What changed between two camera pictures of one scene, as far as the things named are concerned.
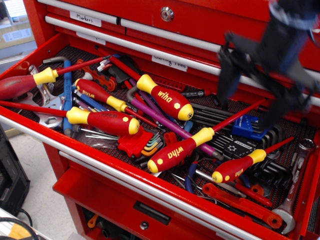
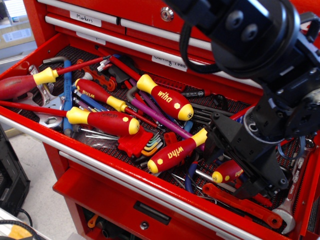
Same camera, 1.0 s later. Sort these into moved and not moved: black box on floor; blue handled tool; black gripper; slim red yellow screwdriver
Moved: black gripper
Not moved: black box on floor; slim red yellow screwdriver; blue handled tool
